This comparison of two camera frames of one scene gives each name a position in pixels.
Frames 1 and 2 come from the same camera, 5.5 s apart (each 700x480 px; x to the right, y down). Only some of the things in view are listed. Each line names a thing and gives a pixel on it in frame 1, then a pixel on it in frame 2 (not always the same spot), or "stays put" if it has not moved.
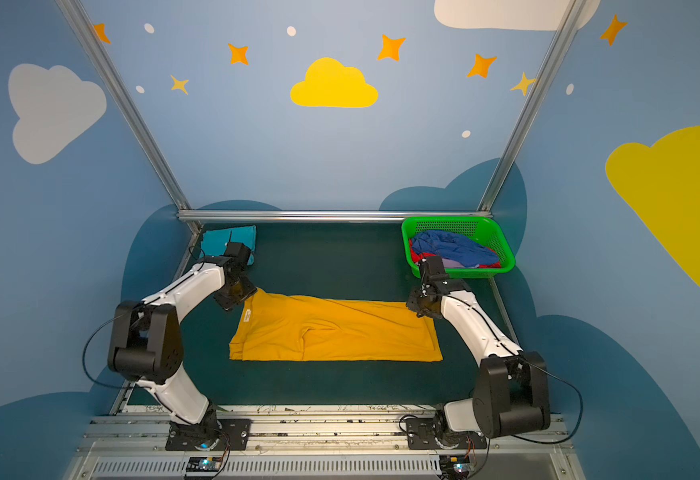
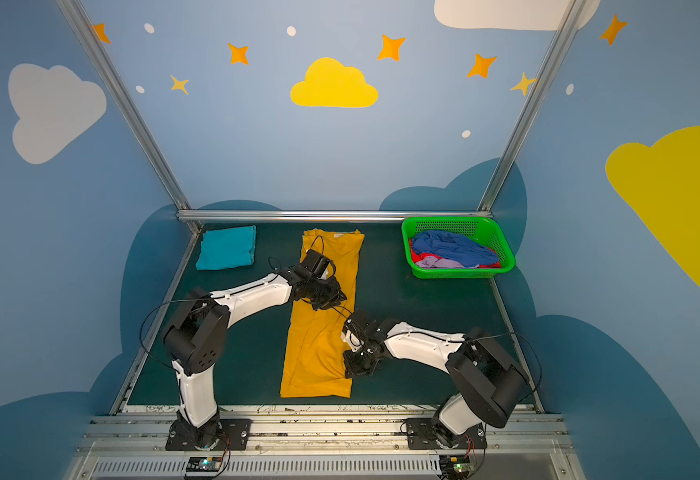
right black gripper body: (423, 301) -> (361, 355)
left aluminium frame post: (132, 107) stays put
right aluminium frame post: (530, 101) stays put
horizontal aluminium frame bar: (203, 216) stays put
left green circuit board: (203, 464) stays put
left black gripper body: (233, 294) -> (329, 293)
